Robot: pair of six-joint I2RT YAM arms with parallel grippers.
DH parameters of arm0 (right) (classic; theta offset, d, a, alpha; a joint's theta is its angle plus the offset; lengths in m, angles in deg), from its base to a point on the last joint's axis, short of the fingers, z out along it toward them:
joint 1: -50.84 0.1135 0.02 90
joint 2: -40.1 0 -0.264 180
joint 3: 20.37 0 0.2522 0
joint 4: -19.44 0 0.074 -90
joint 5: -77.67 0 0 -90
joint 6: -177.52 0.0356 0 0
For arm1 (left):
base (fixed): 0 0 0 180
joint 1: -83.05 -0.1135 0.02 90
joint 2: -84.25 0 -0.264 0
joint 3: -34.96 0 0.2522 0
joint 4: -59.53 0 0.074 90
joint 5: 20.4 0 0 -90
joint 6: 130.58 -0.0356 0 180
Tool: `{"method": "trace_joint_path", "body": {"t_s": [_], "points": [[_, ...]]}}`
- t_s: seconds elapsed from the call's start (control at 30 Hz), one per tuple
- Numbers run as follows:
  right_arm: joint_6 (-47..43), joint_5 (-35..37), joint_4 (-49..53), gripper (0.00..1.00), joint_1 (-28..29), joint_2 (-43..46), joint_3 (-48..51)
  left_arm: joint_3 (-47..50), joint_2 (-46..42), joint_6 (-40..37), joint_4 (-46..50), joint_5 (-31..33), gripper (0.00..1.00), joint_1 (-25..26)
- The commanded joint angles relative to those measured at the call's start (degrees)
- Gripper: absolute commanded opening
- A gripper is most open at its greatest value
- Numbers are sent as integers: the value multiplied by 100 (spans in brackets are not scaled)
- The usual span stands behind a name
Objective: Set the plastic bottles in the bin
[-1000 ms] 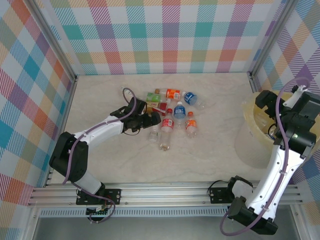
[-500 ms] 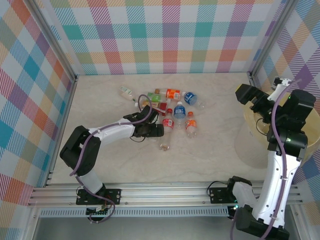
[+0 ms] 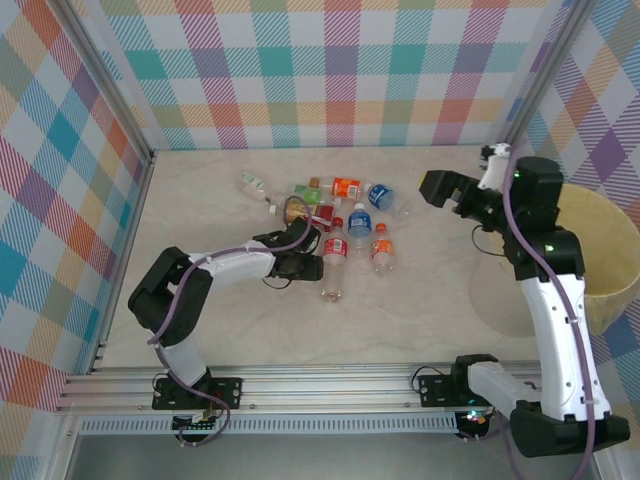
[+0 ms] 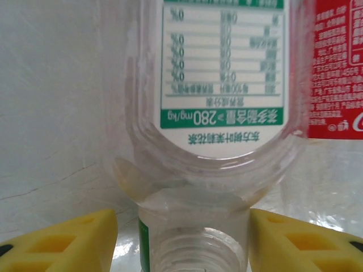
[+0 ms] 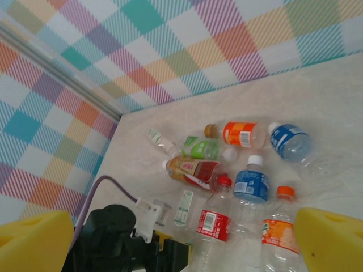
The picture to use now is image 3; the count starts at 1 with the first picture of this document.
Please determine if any red label cola bottle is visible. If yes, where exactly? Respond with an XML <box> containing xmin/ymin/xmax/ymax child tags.
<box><xmin>319</xmin><ymin>217</ymin><xmax>351</xmax><ymax>304</ymax></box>

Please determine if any yellow plastic bin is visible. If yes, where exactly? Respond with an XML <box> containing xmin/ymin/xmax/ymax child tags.
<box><xmin>487</xmin><ymin>183</ymin><xmax>640</xmax><ymax>336</ymax></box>

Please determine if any round waste bin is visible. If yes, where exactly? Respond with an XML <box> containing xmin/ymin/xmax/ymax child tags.
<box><xmin>472</xmin><ymin>183</ymin><xmax>640</xmax><ymax>341</ymax></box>

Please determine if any red drink carton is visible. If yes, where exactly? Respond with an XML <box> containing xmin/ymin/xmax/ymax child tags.
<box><xmin>310</xmin><ymin>202</ymin><xmax>335</xmax><ymax>234</ymax></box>

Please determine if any short purple base cable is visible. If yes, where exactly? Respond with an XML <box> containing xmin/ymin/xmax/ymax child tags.
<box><xmin>173</xmin><ymin>389</ymin><xmax>232</xmax><ymax>449</ymax></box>

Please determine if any blue label bottle white cap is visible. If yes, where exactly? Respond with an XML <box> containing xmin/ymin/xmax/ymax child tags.
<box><xmin>346</xmin><ymin>201</ymin><xmax>375</xmax><ymax>261</ymax></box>

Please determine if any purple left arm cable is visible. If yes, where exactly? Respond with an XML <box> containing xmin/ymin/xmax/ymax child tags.
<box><xmin>147</xmin><ymin>195</ymin><xmax>314</xmax><ymax>401</ymax></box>

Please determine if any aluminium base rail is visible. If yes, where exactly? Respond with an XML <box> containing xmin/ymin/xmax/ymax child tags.
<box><xmin>54</xmin><ymin>363</ymin><xmax>609</xmax><ymax>415</ymax></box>

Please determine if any crushed blue label bottle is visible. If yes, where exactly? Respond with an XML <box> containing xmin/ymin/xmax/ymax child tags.
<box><xmin>365</xmin><ymin>182</ymin><xmax>412</xmax><ymax>220</ymax></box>

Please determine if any clear bottle white cap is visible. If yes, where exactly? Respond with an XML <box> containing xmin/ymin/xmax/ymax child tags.
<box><xmin>267</xmin><ymin>194</ymin><xmax>309</xmax><ymax>221</ymax></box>

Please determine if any thin black right gripper cable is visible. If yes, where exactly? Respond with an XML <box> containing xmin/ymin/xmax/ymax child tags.
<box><xmin>472</xmin><ymin>224</ymin><xmax>506</xmax><ymax>256</ymax></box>

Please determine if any small green white carton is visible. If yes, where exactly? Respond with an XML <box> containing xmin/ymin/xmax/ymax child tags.
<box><xmin>236</xmin><ymin>171</ymin><xmax>267</xmax><ymax>202</ymax></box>

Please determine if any white slotted cable duct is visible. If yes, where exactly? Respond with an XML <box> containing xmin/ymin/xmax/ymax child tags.
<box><xmin>78</xmin><ymin>417</ymin><xmax>460</xmax><ymax>436</ymax></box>

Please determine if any black base cable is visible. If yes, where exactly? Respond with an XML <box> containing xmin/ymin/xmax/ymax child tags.
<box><xmin>412</xmin><ymin>360</ymin><xmax>456</xmax><ymax>396</ymax></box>

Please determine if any green label bottle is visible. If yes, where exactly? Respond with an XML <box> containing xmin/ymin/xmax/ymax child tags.
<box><xmin>293</xmin><ymin>183</ymin><xmax>325</xmax><ymax>205</ymax></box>

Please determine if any small circuit board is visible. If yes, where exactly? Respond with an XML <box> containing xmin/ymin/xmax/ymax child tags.
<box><xmin>171</xmin><ymin>409</ymin><xmax>224</xmax><ymax>449</ymax></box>
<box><xmin>457</xmin><ymin>407</ymin><xmax>494</xmax><ymax>441</ymax></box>

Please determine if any orange label bottle brown cap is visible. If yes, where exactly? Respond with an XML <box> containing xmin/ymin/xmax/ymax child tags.
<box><xmin>308</xmin><ymin>175</ymin><xmax>365</xmax><ymax>200</ymax></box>

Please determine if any aluminium frame post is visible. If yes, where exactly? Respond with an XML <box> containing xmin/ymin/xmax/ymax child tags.
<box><xmin>497</xmin><ymin>0</ymin><xmax>591</xmax><ymax>154</ymax></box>
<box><xmin>58</xmin><ymin>0</ymin><xmax>156</xmax><ymax>169</ymax></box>

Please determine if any aluminium table edge rail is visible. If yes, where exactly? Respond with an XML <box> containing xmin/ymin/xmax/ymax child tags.
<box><xmin>89</xmin><ymin>152</ymin><xmax>157</xmax><ymax>374</ymax></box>

